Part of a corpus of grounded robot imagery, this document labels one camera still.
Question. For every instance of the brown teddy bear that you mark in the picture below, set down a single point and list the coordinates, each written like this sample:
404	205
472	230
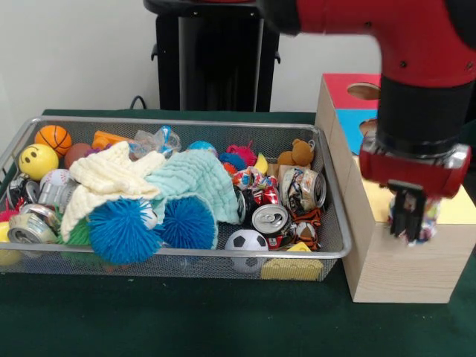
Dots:
297	154

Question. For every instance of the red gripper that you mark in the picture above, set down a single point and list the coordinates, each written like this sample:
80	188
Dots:
413	169

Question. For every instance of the colourful patchwork cloth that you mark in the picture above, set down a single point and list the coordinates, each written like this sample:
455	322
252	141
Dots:
431	219

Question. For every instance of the yellow smiley ball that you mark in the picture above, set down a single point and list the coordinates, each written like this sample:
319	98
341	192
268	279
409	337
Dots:
37	161

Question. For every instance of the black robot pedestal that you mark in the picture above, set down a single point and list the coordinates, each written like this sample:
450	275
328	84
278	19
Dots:
223	56

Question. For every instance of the blue fuzzy ball with eye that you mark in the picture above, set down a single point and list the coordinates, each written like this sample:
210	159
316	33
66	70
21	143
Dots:
122	230

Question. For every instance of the crushed silver soda can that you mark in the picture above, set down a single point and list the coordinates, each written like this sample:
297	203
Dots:
303	187

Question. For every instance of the dark green table cloth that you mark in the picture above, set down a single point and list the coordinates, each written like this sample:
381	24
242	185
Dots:
223	320

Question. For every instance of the black and white soccer ball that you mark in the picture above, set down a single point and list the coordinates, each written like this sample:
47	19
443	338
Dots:
247	241

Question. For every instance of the wooden box with three holes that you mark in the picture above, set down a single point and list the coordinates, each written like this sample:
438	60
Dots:
401	267

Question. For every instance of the crushed red soda can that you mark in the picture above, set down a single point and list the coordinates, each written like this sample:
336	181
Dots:
271	223

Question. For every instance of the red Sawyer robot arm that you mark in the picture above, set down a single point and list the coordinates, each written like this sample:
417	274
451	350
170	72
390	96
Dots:
420	56

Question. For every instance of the metal mesh bin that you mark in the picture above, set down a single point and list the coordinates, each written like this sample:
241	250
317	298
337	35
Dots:
223	266

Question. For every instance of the blue spiky ball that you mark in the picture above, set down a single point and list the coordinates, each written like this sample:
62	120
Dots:
189	223

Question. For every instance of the orange toy basketball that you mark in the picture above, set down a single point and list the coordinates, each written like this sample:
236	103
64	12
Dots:
54	139

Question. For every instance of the cream knitted cloth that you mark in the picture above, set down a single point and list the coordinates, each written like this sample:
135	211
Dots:
104	178

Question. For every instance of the mint knitted cloth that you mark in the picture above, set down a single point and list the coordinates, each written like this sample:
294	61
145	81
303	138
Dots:
201	182

